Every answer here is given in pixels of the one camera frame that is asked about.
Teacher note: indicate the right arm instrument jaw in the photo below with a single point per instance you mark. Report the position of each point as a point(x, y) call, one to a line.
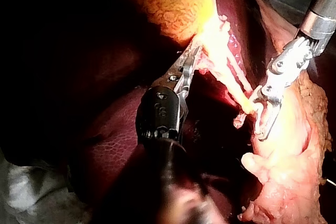
point(256, 96)
point(273, 119)

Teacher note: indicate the left arm instrument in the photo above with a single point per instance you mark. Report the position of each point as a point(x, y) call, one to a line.
point(160, 111)

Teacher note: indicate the left arm instrument jaw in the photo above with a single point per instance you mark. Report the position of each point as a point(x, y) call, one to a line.
point(183, 60)
point(187, 75)

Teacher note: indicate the right arm instrument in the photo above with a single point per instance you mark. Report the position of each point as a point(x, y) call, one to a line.
point(291, 61)

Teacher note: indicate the gallbladder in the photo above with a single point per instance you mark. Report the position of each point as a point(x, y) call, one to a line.
point(173, 6)

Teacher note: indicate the dark left arm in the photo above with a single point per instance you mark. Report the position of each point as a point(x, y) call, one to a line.
point(181, 187)

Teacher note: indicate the thin tube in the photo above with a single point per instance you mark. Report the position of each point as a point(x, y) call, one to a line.
point(240, 73)
point(228, 82)

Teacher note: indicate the pale fatty tissue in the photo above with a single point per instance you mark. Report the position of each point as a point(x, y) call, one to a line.
point(291, 161)
point(239, 120)

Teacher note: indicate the dark red liver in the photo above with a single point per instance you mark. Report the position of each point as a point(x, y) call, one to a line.
point(110, 140)

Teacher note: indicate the white cloth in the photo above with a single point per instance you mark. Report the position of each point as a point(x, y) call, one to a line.
point(29, 192)

